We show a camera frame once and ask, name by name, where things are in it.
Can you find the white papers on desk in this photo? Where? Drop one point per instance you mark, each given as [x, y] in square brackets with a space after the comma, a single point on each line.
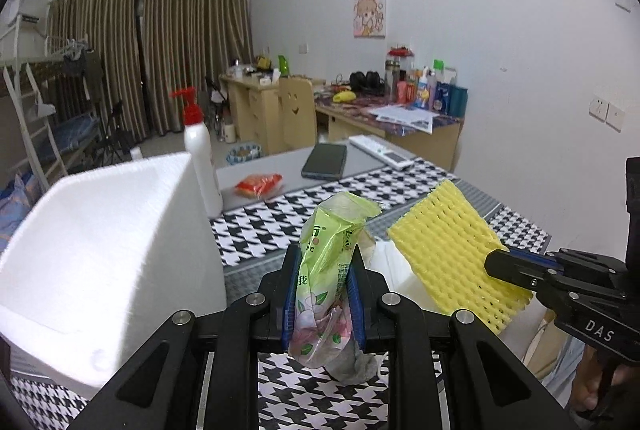
[414, 118]

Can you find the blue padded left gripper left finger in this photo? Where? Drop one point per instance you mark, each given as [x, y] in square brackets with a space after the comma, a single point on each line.
[290, 269]

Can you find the yellow foam mesh sheet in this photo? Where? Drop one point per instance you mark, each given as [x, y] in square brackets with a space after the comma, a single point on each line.
[446, 244]

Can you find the orange snack packet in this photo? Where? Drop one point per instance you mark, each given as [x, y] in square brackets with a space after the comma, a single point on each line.
[258, 186]

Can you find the white bottle red pump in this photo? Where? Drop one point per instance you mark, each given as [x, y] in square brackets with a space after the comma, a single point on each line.
[198, 144]

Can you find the yellow object on desk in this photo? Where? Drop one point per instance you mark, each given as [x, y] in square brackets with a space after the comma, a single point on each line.
[344, 96]

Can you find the light wooden desk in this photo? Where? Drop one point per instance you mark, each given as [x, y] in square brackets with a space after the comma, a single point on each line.
[256, 114]

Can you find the black folding chair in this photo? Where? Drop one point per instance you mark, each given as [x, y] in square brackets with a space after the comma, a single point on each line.
[112, 142]

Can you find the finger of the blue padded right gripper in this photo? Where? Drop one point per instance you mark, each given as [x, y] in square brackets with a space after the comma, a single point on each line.
[354, 300]

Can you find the pet food bowl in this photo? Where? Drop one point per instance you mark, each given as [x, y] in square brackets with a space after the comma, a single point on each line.
[244, 153]

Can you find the blue checked quilt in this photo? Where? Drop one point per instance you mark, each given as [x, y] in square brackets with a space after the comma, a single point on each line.
[17, 199]

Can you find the wooden smiley chair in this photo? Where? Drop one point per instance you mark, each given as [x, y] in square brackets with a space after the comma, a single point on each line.
[298, 113]

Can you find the brown striped curtains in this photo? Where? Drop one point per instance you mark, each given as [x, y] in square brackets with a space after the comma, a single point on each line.
[150, 48]

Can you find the green floral plastic bag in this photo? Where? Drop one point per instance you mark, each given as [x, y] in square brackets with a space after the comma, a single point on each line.
[324, 334]

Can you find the white metal bunk bed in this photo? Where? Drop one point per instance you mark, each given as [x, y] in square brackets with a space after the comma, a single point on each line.
[52, 148]

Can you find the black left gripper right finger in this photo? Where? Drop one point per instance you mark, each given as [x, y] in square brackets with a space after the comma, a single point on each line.
[520, 267]

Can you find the white foam box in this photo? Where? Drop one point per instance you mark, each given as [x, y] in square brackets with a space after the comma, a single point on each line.
[101, 261]

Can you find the dark teal box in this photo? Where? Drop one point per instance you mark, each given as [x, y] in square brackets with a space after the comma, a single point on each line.
[458, 99]

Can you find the pink cartoon wall picture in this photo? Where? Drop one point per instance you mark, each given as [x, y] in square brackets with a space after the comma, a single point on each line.
[369, 19]

